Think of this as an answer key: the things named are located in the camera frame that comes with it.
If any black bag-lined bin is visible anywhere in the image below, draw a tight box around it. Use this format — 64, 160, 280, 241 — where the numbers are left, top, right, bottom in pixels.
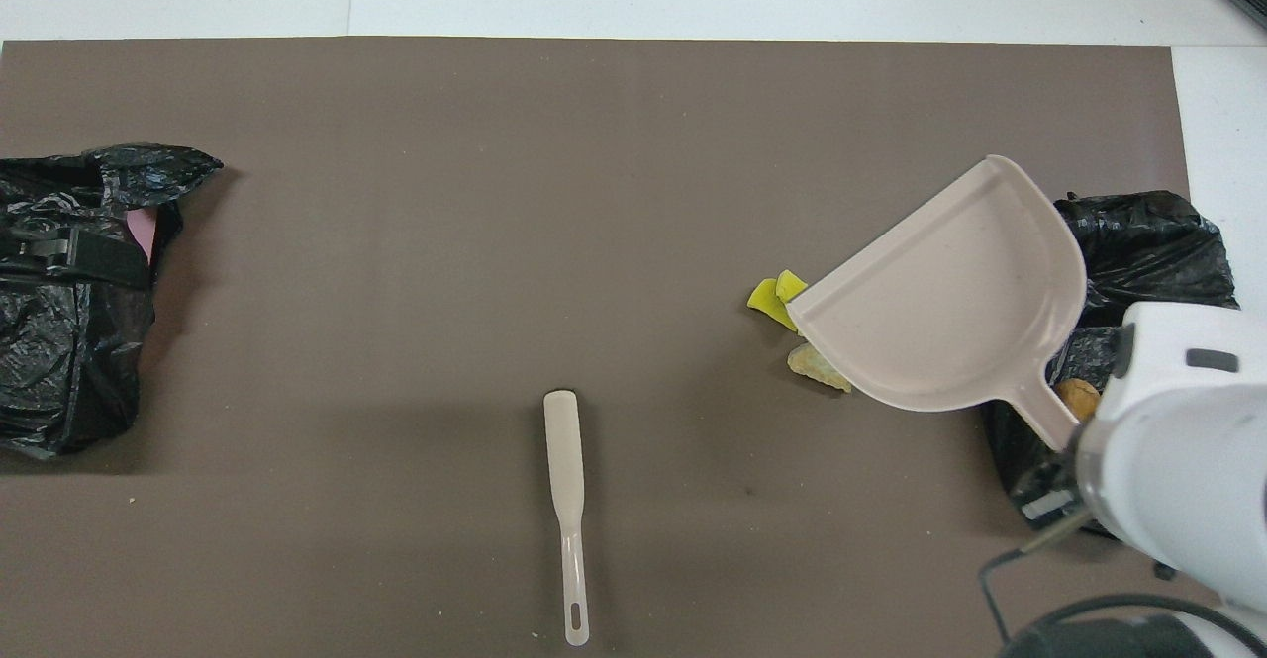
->
980, 190, 1240, 540

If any brown table mat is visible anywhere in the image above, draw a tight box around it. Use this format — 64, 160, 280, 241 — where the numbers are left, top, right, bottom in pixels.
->
0, 37, 1244, 658

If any beige plastic dustpan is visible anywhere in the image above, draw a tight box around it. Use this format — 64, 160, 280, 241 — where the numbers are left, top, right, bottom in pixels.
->
786, 154, 1089, 452

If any beige hand brush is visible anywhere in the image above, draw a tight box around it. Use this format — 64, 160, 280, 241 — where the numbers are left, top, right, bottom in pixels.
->
542, 390, 591, 647

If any black bag over pink bin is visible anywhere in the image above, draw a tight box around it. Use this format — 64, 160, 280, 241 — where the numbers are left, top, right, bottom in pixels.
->
0, 143, 225, 458

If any round brown bun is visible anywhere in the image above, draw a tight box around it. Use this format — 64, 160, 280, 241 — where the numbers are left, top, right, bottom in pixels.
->
1054, 378, 1102, 422

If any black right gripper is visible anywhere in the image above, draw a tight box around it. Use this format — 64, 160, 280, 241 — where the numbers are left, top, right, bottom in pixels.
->
1018, 455, 1098, 545

